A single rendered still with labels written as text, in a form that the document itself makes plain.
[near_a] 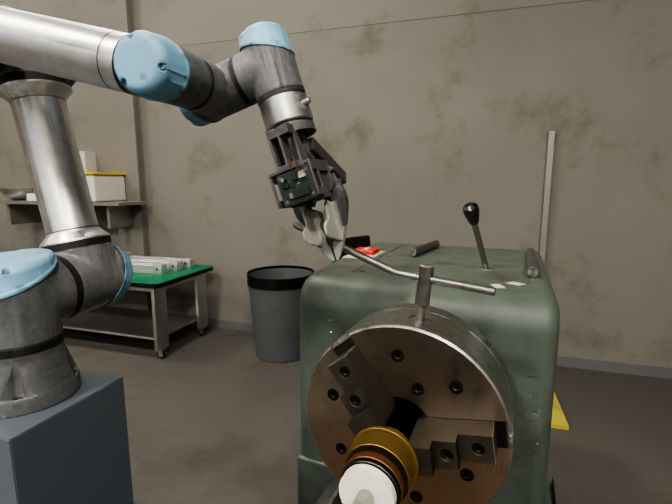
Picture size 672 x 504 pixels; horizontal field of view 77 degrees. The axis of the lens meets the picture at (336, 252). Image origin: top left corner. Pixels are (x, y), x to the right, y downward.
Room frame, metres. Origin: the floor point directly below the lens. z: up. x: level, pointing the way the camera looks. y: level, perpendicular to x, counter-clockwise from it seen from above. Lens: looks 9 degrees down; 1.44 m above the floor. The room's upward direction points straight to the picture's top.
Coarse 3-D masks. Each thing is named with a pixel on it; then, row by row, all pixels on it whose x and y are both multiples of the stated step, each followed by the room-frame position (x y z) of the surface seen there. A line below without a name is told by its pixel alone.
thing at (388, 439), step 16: (368, 432) 0.51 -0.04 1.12; (384, 432) 0.50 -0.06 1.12; (400, 432) 0.53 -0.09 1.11; (352, 448) 0.50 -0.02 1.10; (368, 448) 0.48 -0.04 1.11; (384, 448) 0.47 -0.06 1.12; (400, 448) 0.48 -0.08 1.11; (352, 464) 0.46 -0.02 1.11; (368, 464) 0.45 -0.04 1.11; (384, 464) 0.45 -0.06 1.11; (400, 464) 0.46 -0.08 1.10; (416, 464) 0.49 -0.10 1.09; (400, 480) 0.45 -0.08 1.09; (400, 496) 0.44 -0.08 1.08
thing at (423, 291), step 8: (424, 264) 0.62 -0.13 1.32; (424, 272) 0.61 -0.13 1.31; (432, 272) 0.61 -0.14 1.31; (424, 280) 0.61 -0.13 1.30; (416, 288) 0.62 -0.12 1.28; (424, 288) 0.61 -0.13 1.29; (416, 296) 0.61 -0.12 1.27; (424, 296) 0.61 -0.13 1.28; (416, 304) 0.61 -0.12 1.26; (424, 304) 0.61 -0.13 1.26; (416, 312) 0.62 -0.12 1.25; (424, 312) 0.61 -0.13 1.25; (416, 320) 0.61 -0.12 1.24; (424, 320) 0.62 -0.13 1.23
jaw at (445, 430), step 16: (416, 432) 0.53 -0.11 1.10; (432, 432) 0.52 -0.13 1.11; (448, 432) 0.52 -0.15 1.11; (464, 432) 0.51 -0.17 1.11; (480, 432) 0.51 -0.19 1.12; (496, 432) 0.53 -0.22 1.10; (416, 448) 0.49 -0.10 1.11; (432, 448) 0.50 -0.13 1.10; (448, 448) 0.50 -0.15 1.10; (464, 448) 0.51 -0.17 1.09; (480, 448) 0.51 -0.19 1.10; (496, 448) 0.52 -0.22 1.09; (432, 464) 0.49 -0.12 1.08; (448, 464) 0.50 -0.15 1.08
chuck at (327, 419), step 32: (384, 320) 0.62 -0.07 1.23; (448, 320) 0.64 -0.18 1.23; (384, 352) 0.59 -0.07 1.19; (416, 352) 0.57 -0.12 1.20; (448, 352) 0.56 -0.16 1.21; (480, 352) 0.59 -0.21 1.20; (320, 384) 0.63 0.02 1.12; (384, 384) 0.59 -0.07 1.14; (416, 384) 0.57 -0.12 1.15; (448, 384) 0.56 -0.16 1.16; (480, 384) 0.54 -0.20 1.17; (320, 416) 0.63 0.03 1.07; (448, 416) 0.56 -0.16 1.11; (480, 416) 0.54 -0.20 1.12; (512, 416) 0.56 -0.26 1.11; (320, 448) 0.63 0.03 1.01; (512, 448) 0.52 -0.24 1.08; (416, 480) 0.57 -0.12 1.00; (448, 480) 0.55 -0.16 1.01; (480, 480) 0.54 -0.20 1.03
